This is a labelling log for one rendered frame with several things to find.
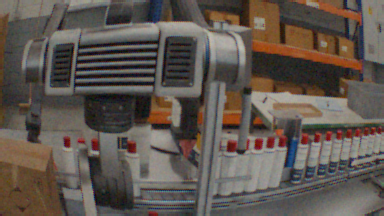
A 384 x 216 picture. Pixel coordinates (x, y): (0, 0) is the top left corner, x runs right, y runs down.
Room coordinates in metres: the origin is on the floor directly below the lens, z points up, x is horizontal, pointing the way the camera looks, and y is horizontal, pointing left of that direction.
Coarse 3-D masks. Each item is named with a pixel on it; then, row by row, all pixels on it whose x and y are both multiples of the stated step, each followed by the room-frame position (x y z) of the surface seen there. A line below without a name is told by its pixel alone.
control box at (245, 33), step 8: (240, 32) 1.73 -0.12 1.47; (248, 32) 1.83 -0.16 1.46; (248, 40) 1.83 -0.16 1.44; (248, 48) 1.83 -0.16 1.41; (248, 56) 1.83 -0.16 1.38; (248, 64) 1.83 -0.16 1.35; (248, 72) 1.84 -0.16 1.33; (248, 80) 1.84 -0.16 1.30; (232, 88) 1.73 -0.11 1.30; (240, 88) 1.75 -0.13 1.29
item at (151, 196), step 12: (288, 180) 2.03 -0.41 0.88; (300, 180) 2.03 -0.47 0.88; (312, 180) 2.01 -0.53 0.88; (144, 192) 1.86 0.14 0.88; (156, 192) 1.88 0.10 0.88; (168, 192) 1.90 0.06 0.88; (180, 192) 1.91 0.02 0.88; (192, 192) 1.92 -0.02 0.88; (252, 192) 1.92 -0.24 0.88; (264, 192) 1.92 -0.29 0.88
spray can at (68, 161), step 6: (66, 138) 1.74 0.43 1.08; (66, 144) 1.73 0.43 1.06; (66, 150) 1.73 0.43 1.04; (72, 150) 1.75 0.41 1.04; (66, 156) 1.73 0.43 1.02; (72, 156) 1.74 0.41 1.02; (66, 162) 1.73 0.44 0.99; (72, 162) 1.74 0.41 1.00; (66, 168) 1.73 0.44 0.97; (72, 168) 1.73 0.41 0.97; (66, 180) 1.73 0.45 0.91; (72, 180) 1.73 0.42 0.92; (72, 186) 1.73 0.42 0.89
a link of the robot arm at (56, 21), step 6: (54, 6) 1.75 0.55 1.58; (60, 6) 1.74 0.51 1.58; (66, 6) 1.75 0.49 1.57; (54, 12) 1.69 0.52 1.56; (60, 12) 1.70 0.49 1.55; (66, 12) 1.77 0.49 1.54; (54, 18) 1.64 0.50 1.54; (60, 18) 1.67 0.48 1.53; (48, 24) 1.60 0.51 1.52; (54, 24) 1.60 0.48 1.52; (60, 24) 1.79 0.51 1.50; (48, 30) 1.55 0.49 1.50; (54, 30) 1.57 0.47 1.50; (48, 36) 1.52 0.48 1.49
